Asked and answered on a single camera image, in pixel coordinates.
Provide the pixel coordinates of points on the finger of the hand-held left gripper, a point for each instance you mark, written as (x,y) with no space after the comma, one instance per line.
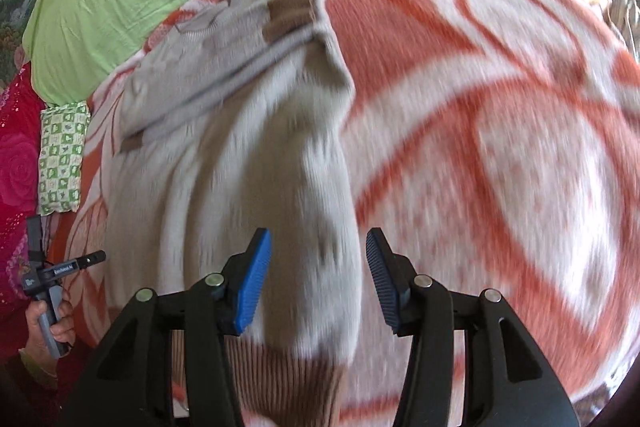
(92,258)

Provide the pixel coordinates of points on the orange and white blanket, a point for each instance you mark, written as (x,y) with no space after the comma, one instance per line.
(500,107)

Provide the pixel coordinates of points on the green checkered small pillow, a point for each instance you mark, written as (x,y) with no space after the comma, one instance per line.
(62,157)

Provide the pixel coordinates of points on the person's left forearm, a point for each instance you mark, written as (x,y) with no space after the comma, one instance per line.
(25,382)

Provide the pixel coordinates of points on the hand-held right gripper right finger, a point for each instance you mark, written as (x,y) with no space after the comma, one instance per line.
(382,277)

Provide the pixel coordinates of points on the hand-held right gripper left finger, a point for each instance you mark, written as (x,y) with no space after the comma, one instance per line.
(255,277)

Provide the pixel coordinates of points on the person's left hand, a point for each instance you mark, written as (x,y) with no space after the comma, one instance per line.
(37,327)

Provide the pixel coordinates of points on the red rose print cloth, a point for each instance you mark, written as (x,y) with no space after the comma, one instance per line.
(20,177)

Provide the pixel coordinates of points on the grey knitted sweater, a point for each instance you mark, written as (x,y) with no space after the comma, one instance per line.
(225,182)

